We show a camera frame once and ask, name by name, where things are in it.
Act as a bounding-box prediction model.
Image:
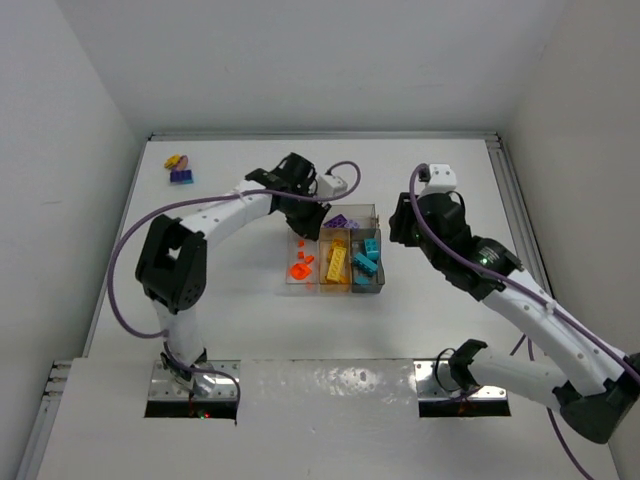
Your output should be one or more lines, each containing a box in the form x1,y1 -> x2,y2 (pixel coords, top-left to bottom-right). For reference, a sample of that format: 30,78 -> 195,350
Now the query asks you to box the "purple slope lego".
323,214 -> 350,229

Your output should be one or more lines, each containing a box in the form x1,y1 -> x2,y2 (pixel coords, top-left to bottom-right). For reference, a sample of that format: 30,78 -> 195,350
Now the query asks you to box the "long yellow lego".
326,247 -> 347,284

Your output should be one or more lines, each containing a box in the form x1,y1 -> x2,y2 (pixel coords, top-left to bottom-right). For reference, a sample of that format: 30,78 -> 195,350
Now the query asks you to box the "orange lego cluster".
289,263 -> 312,281

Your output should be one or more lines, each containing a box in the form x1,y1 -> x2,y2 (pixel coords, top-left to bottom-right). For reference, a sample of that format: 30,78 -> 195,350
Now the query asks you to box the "teal square lego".
354,275 -> 371,286

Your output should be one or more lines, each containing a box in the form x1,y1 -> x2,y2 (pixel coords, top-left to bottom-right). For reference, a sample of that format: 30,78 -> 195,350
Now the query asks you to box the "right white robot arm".
389,192 -> 639,444

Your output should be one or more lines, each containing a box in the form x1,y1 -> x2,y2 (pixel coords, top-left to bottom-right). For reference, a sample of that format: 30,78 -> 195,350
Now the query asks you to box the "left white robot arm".
135,153 -> 348,385

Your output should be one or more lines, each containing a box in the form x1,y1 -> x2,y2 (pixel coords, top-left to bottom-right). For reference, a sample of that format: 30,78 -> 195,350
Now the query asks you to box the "clear front-left container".
285,234 -> 320,295

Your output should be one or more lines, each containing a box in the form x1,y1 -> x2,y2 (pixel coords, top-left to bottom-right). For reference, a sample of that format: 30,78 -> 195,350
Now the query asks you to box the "clear rear container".
320,204 -> 379,240

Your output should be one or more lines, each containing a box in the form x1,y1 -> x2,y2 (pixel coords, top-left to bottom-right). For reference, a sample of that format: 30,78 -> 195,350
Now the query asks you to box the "grey plastic container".
350,228 -> 385,294

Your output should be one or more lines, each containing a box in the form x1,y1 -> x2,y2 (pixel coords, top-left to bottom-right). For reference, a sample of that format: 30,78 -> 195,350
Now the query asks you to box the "amber plastic container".
318,231 -> 352,294

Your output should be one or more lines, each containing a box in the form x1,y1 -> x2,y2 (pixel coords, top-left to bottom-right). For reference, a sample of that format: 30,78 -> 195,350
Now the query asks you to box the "lilac printed lego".
164,155 -> 189,171

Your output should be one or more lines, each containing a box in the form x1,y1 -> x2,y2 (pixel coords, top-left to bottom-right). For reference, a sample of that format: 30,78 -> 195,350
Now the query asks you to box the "white front cover panel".
39,358 -> 617,479

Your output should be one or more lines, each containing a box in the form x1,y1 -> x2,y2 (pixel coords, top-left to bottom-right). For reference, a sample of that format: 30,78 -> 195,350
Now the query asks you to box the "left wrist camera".
315,174 -> 348,199

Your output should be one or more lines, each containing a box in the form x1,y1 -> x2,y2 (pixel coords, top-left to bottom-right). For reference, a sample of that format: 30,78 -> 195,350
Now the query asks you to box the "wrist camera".
315,174 -> 348,199
418,164 -> 458,197

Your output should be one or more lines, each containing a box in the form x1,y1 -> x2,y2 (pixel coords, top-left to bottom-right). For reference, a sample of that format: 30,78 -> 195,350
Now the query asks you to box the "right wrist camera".
418,164 -> 458,197

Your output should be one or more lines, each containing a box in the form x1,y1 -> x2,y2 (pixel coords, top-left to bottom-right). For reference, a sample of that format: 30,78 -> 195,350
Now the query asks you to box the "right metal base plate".
413,356 -> 508,402

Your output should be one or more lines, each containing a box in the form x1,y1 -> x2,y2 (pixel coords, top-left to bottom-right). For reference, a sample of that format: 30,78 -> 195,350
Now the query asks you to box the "metal base plate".
147,361 -> 239,402
413,356 -> 508,402

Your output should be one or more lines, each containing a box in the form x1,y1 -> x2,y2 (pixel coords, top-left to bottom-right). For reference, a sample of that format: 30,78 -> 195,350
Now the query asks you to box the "rear aluminium rail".
148,130 -> 500,142

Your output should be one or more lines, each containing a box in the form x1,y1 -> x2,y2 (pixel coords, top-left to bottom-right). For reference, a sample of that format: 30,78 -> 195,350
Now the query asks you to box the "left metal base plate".
147,361 -> 239,402

